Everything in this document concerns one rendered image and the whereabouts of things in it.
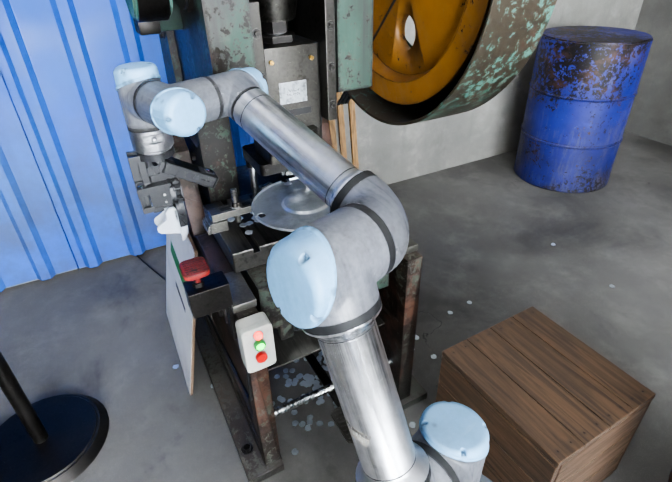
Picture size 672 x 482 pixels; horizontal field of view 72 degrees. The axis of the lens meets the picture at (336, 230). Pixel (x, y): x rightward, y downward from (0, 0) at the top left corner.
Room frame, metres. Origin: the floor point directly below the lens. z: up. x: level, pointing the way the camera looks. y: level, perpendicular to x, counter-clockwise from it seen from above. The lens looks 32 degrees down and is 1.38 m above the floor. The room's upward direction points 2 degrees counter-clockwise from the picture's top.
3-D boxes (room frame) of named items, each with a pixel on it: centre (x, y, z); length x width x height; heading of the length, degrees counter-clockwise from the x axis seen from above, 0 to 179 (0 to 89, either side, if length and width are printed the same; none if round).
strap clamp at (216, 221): (1.12, 0.28, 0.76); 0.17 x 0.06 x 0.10; 117
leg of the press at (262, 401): (1.20, 0.43, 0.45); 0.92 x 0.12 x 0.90; 27
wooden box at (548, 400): (0.87, -0.56, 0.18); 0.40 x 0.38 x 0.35; 29
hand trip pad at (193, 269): (0.85, 0.32, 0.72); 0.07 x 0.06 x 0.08; 27
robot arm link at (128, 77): (0.84, 0.34, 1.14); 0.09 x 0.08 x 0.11; 45
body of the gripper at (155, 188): (0.83, 0.35, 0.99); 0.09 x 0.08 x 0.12; 117
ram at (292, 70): (1.16, 0.11, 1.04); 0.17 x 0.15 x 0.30; 27
